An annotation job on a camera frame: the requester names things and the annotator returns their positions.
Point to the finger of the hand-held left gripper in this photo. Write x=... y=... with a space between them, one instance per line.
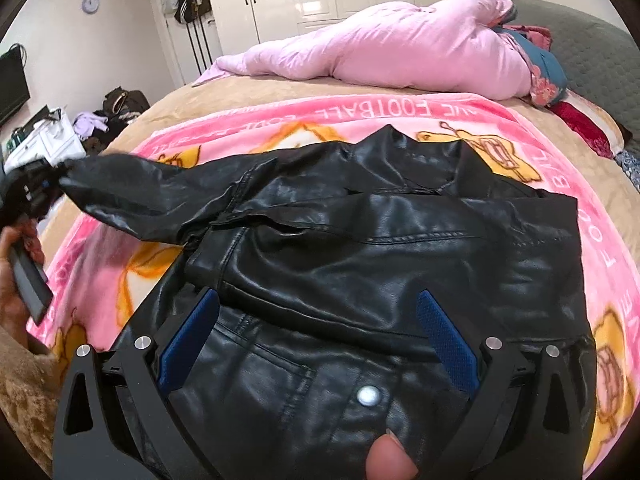
x=52 y=177

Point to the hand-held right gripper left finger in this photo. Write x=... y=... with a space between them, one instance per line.
x=187 y=345

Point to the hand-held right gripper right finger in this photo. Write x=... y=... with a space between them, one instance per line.
x=450 y=345

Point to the black leather jacket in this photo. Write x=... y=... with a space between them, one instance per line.
x=350 y=240

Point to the purple clothes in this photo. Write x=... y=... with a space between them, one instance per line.
x=90 y=125

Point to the person's left hand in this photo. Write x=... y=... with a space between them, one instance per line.
x=12 y=305

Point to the white storage box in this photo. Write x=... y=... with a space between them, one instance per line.
x=47 y=142

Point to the black television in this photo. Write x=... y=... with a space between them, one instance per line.
x=12 y=85

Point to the dark bag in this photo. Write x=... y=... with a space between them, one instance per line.
x=125 y=102

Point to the hanging bags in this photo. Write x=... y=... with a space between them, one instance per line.
x=187 y=0

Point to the pink printed blanket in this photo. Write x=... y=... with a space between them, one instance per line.
x=350 y=115

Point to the blue patterned cloth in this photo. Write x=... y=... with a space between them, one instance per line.
x=629 y=165

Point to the red cloth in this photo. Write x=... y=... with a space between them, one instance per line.
x=585 y=120

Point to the blue floral pillow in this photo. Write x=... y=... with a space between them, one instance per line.
x=542 y=65

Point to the pink duvet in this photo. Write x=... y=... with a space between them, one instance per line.
x=375 y=45

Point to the grey quilted headboard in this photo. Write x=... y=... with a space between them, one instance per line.
x=590 y=45

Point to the round wall clock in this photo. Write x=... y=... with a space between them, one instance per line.
x=90 y=4

